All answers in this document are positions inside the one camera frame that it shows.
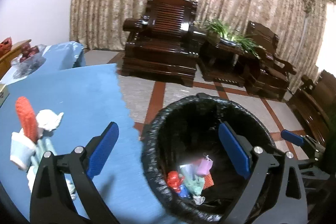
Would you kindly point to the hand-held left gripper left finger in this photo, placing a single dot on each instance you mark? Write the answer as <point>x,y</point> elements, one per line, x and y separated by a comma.
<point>102,150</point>

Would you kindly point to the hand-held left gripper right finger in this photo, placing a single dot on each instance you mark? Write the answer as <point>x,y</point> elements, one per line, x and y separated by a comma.
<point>235,150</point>

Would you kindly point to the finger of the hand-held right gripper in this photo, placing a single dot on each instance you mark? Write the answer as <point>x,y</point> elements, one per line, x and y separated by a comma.
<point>315,174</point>
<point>291,136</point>

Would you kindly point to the pink plastic bag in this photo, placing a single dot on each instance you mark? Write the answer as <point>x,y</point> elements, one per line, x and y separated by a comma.
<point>203,166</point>

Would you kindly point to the orange foam net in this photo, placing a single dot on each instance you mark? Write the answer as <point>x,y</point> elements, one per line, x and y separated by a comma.
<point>208,182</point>
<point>26,116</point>

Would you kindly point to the black-lined waste bin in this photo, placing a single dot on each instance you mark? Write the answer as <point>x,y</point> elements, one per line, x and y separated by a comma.
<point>189,129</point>

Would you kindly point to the blue plastic bag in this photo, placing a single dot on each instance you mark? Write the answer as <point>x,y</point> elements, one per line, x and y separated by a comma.
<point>183,190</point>

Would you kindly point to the red wrapper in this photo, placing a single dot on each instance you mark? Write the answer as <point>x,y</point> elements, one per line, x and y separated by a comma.
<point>173,179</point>

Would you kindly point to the dark wooden armchair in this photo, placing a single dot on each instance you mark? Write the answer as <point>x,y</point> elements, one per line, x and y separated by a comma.
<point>315,108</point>
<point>262,35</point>
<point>168,16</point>

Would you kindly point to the blue scalloped tablecloth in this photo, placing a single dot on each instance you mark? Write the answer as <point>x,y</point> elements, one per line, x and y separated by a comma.
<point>78,98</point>

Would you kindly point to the dark wooden side table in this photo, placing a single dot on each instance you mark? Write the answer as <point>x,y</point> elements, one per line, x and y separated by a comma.
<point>220,61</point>

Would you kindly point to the light blue patterned tablecloth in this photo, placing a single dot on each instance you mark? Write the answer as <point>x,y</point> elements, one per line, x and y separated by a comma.
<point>63,56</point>

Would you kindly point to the glass fruit bowl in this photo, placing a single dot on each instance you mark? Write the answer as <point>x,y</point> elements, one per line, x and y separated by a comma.
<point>29,69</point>

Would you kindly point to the golden tissue box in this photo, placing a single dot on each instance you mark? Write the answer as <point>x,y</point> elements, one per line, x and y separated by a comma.
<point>3,95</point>

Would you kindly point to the red apple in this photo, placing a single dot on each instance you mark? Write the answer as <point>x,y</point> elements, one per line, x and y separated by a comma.
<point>34,50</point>
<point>23,58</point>
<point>26,51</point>

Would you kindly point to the potted green plant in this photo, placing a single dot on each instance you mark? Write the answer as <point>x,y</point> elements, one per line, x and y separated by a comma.
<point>219,27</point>

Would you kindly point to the light wooden cabinet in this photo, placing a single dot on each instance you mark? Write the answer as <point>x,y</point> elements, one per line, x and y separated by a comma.
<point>8,64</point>

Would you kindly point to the red woven basket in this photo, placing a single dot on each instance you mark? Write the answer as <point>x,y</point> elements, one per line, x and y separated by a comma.
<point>4,47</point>

